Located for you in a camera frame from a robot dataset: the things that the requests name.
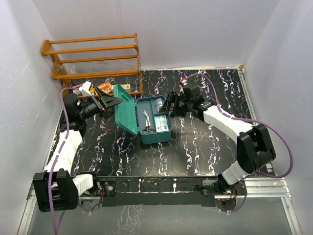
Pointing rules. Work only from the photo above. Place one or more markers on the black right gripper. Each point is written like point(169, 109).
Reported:
point(172, 97)

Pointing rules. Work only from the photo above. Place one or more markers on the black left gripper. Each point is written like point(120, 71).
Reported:
point(105, 101)

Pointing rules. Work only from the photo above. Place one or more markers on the blue white card packet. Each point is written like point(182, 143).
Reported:
point(161, 123)

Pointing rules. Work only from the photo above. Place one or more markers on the teal medicine kit box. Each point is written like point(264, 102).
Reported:
point(126, 118)

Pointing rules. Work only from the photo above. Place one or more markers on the dark blue divided tray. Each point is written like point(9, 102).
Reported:
point(147, 103)

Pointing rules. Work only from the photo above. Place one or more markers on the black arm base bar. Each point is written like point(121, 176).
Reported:
point(161, 190)

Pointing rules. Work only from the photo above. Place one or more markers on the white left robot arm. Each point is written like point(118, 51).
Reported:
point(55, 188)

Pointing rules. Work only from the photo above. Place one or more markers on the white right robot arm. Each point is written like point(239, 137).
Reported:
point(254, 145)

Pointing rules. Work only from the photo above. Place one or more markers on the cream medicine box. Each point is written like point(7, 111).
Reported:
point(121, 88)

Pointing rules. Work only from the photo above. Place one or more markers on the red white medicine box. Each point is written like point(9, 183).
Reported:
point(77, 90)

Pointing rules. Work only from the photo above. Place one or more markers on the orange spiral notebook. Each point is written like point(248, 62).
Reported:
point(106, 88)

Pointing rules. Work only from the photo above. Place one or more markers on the wooden shelf rack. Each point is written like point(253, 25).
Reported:
point(93, 58)

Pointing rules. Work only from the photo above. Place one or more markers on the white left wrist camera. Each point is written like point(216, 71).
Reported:
point(85, 89)

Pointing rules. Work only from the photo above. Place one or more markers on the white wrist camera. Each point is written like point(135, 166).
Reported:
point(85, 89)
point(182, 83)

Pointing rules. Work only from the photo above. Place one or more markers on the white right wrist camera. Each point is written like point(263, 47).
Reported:
point(182, 83)

